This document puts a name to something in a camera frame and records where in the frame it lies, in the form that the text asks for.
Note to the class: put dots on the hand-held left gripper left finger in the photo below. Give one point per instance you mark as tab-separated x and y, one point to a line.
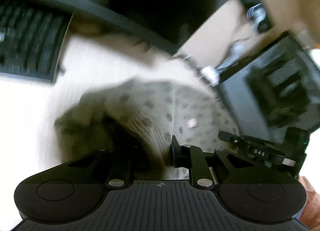
120	168

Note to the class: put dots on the beige polka-dot knit garment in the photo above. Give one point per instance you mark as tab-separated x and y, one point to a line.
180	106

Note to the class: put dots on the black wall power rail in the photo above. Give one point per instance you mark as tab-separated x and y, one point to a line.
262	25

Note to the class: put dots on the person's right hand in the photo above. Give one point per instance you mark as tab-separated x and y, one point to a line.
311	196

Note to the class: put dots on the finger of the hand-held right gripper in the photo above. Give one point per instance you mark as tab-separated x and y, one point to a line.
233	138

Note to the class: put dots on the black keyboard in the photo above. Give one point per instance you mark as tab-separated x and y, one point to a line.
27	43

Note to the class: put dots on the black curved monitor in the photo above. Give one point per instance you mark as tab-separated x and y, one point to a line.
150	1

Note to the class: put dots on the black computer tower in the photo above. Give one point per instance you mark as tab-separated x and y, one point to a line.
275	88

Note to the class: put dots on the dark olive garment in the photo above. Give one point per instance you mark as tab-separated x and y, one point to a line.
82	128

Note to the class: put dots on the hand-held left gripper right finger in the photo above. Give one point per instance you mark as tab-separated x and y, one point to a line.
175	153

